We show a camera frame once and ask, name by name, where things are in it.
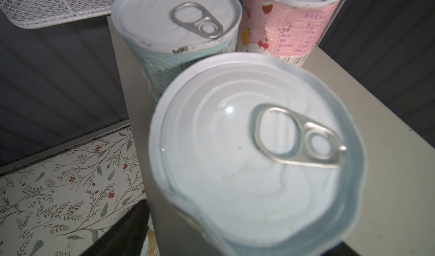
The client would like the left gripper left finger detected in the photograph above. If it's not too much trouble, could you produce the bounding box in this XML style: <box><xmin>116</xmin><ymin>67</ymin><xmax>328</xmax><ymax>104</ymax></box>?
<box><xmin>81</xmin><ymin>199</ymin><xmax>150</xmax><ymax>256</ymax></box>

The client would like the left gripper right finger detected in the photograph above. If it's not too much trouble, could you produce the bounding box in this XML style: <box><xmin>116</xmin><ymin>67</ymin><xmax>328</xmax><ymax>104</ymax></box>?
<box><xmin>321</xmin><ymin>242</ymin><xmax>360</xmax><ymax>256</ymax></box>

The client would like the yellow green label can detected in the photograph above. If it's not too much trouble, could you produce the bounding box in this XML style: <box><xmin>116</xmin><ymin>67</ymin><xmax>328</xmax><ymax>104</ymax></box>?
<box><xmin>148</xmin><ymin>53</ymin><xmax>368</xmax><ymax>256</ymax></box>

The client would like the light blue label can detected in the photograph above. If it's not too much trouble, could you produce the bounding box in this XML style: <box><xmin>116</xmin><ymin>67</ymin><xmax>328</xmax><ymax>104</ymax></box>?
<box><xmin>112</xmin><ymin>0</ymin><xmax>242</xmax><ymax>102</ymax></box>

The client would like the pink label can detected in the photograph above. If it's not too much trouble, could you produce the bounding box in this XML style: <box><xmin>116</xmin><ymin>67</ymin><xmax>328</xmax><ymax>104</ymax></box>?
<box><xmin>237</xmin><ymin>0</ymin><xmax>341</xmax><ymax>67</ymax></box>

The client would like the white metal cabinet counter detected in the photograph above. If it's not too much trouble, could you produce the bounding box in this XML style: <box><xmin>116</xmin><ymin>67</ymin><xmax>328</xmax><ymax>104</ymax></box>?
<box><xmin>109</xmin><ymin>25</ymin><xmax>435</xmax><ymax>256</ymax></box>

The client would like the floral table mat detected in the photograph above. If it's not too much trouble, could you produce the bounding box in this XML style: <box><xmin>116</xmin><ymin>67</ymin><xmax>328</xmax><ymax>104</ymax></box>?
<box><xmin>1</xmin><ymin>128</ymin><xmax>146</xmax><ymax>256</ymax></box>

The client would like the white wire mesh basket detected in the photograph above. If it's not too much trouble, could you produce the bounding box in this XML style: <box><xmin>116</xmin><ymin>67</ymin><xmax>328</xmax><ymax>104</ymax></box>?
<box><xmin>1</xmin><ymin>0</ymin><xmax>114</xmax><ymax>29</ymax></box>

